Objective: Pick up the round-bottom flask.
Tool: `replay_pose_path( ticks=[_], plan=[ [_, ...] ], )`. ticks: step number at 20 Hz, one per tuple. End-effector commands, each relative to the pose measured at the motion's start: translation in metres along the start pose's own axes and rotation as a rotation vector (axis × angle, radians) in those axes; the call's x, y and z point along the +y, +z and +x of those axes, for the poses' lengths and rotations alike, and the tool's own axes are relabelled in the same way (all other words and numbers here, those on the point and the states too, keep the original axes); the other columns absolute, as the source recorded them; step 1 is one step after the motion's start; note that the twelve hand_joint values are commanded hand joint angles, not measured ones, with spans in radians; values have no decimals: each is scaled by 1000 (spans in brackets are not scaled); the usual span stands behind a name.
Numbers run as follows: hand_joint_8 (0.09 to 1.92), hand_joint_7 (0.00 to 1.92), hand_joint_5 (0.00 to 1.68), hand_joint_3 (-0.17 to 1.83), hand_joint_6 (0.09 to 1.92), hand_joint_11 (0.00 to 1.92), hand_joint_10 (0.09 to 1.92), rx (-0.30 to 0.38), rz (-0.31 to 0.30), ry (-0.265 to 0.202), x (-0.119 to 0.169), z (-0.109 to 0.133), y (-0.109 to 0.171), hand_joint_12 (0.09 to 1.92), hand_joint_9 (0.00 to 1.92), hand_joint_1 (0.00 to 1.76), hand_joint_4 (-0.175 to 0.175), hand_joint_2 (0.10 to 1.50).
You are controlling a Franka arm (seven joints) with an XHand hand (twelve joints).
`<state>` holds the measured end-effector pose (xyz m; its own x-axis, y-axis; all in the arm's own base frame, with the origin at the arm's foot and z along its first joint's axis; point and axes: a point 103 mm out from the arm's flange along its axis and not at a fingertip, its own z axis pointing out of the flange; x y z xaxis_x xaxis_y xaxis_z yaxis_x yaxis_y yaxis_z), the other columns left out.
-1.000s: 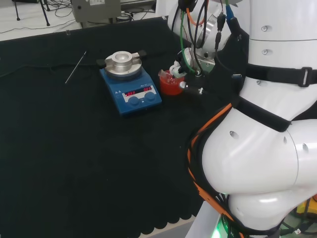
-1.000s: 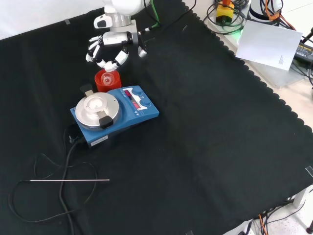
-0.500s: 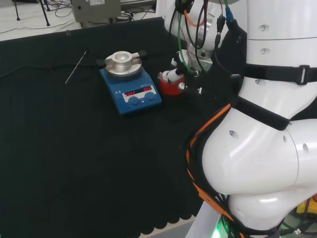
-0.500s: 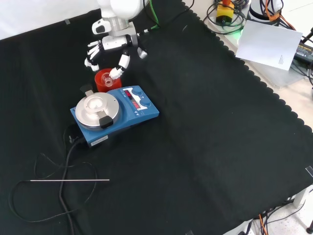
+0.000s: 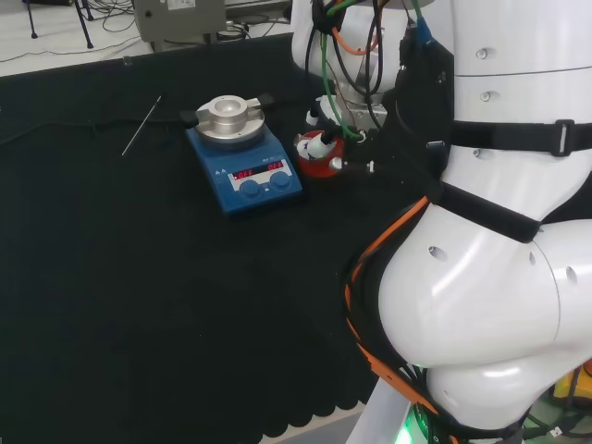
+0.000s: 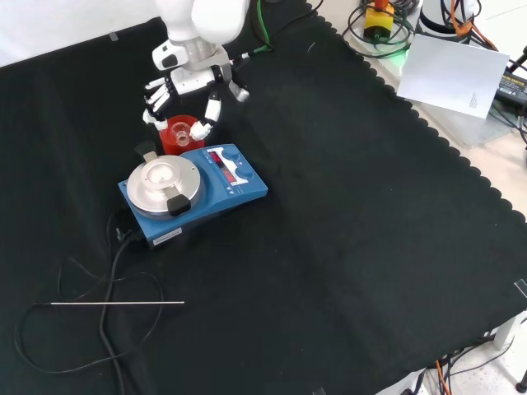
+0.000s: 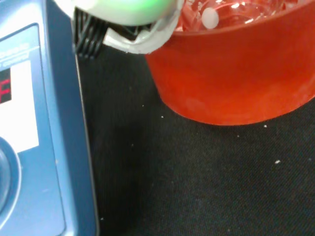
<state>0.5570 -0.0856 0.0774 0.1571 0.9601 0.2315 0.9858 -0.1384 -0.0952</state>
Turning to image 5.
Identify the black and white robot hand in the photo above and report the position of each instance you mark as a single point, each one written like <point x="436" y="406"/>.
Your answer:
<point x="319" y="145"/>

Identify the clear round-bottom glass flask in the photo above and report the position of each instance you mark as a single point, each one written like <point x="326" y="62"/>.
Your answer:
<point x="304" y="149"/>

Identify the red ribbed flask stand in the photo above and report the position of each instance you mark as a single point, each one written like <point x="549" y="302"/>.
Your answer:
<point x="319" y="170"/>

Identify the heater with blue base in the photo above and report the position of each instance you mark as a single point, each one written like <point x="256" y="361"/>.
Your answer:
<point x="245" y="185"/>

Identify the thin metal probe rod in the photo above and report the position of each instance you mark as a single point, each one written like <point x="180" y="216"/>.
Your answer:
<point x="141" y="127"/>

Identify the grey instrument box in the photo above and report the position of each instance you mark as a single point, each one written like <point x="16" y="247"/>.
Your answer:
<point x="180" y="20"/>

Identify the black bench cloth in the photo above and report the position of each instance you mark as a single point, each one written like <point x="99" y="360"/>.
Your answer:
<point x="162" y="300"/>

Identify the black tripod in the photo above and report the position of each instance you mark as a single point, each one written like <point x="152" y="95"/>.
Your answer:
<point x="85" y="25"/>

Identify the pale board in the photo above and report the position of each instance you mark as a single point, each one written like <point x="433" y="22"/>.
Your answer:
<point x="379" y="416"/>

